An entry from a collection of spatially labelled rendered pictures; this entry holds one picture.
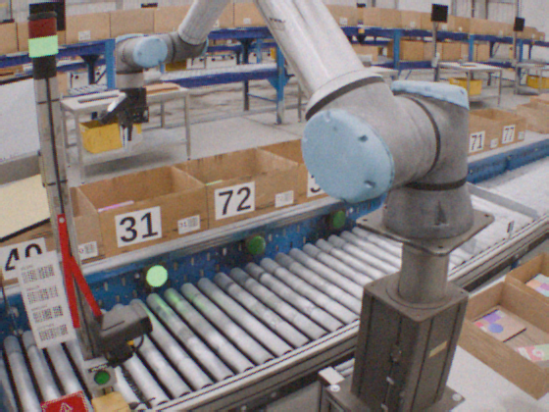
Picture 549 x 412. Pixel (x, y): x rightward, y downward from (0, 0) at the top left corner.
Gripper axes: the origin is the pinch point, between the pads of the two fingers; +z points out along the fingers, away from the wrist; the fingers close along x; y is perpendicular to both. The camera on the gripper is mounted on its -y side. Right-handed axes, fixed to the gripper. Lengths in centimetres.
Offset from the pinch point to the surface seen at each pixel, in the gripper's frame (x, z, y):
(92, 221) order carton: -3.3, 19.4, -14.8
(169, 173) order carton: 22.6, 17.5, 27.3
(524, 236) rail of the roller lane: -73, 44, 148
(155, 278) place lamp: -11.7, 40.3, 1.9
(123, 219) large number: -4.2, 20.8, -4.4
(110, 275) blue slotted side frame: -9.0, 36.2, -13.0
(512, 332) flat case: -104, 44, 69
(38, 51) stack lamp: -63, -35, -42
